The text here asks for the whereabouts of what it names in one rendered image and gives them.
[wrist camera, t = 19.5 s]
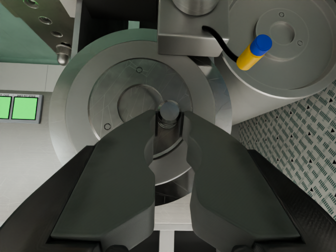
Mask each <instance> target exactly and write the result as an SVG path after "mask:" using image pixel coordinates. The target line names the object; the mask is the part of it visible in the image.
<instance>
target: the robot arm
mask: <svg viewBox="0 0 336 252"><path fill-rule="evenodd" d="M158 115H159V111H155V110H153V109H150V110H147V111H145V112H143V113H142V114H140V115H138V116H136V117H134V118H132V119H130V120H129V121H127V122H125V123H123V124H121V125H119V126H118V127H116V128H115V129H113V130H112V131H110V132H109V133H108V134H106V135H105V136H104V137H103V138H101V139H100V140H99V141H98V142H97V143H96V144H95V145H86V146H85V147H84V148H83V149H82V150H81V151H80V152H78V153H77V154H76V155H75V156H74V157H73V158H72V159H70V160H69V161H68V162H67V163H66V164H65V165H64V166H63V167H61V168H60V169H59V170H58V171H57V172H56V173H55V174H53V175H52V176H51V177H50V178H49V179H48V180H47V181H45V182H44V183H43V184H42V185H41V186H40V187H39V188H38V189H36V190H35V191H34V192H33V193H32V194H31V195H30V196H29V197H28V198H27V199H26V200H25V201H24V202H23V203H22V204H21V205H20V206H19V207H18V208H17V209H16V210H15V211H14V212H13V213H12V214H11V215H10V216H9V217H8V219H7V220H6V221H5V222H4V223H3V224H2V226H1V227H0V252H129V250H131V249H132V248H133V247H135V246H136V245H138V244H139V243H141V242H142V241H144V240H145V239H146V238H148V237H149V236H150V235H151V234H152V233H153V231H154V225H155V174H154V173H153V171H152V170H151V169H150V168H149V165H150V164H151V163H152V162H153V151H154V138H155V137H157V136H158ZM178 130H179V137H182V139H183V140H184V141H185V142H186V144H187V154H186V161H187V163H188V164H189V165H190V166H191V167H192V169H193V171H194V173H195V175H194V180H193V186H192V192H191V198H190V204H189V206H190V215H191V224H192V229H193V231H194V233H195V234H196V235H197V236H198V237H199V238H201V239H202V240H204V241H205V242H207V243H208V244H210V245H211V246H213V247H214V248H216V251H217V252H336V221H335V220H334V219H333V218H332V217H331V216H330V215H329V214H328V213H327V212H326V211H325V210H324V209H323V208H322V207H321V206H320V205H319V204H318V203H317V202H316V201H315V200H314V199H313V198H311V197H310V196H309V195H308V194H307V193H306V192H305V191H303V190H302V189H301V188H300V187H299V186H297V185H296V184H295V183H294V182H293V181H292V180H290V179H289V178H288V177H287V176H286V175H285V174H283V173H282V172H281V171H280V170H279V169H277V168H276V167H275V166H274V165H273V164H272V163H270V162H269V161H268V160H267V159H266V158H265V157H263V156H262V155H261V154H260V153H259V152H258V151H256V150H255V149H247V148H246V147H245V146H244V145H243V144H241V143H240V142H239V141H238V140H237V139H236V138H234V137H233V136H232V135H230V134H229V133H227V132H226V131H225V130H223V129H221V128H220V127H218V126H216V125H214V124H213V123H211V122H209V121H207V120H206V119H204V118H202V117H200V116H198V115H197V114H195V113H193V112H191V111H188V110H187V111H181V116H180V118H179V120H178Z"/></svg>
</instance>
